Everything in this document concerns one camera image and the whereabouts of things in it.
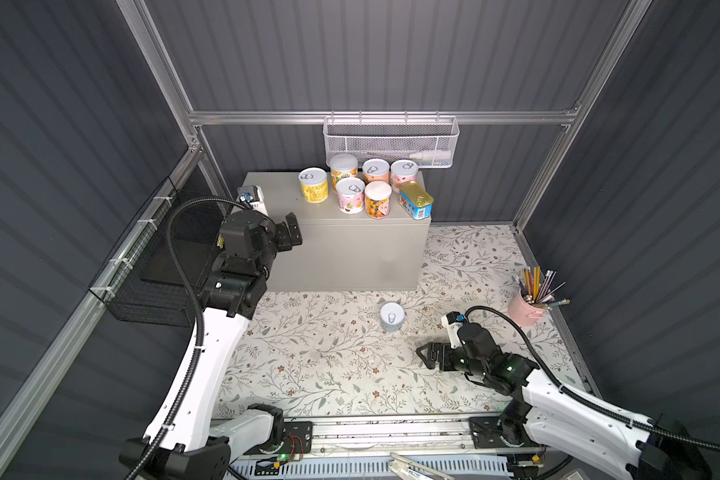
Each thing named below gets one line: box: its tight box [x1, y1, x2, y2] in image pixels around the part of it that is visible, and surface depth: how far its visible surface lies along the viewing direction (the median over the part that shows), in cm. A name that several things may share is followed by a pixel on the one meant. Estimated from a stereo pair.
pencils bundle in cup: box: [515, 266, 571, 309], surface depth 90 cm
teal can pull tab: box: [380, 302, 405, 333], surface depth 91 cm
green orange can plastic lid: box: [329, 153, 359, 190], surface depth 79 cm
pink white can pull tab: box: [391, 159, 419, 187], surface depth 80 cm
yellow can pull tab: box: [298, 167, 329, 203], surface depth 79 cm
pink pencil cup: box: [508, 289, 545, 327], surface depth 88 cm
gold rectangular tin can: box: [398, 181, 435, 220], surface depth 75 cm
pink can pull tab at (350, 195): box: [336, 177, 366, 214], surface depth 76 cm
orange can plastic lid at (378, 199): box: [364, 180, 393, 220], surface depth 73 cm
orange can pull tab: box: [362, 158, 390, 185], surface depth 81 cm
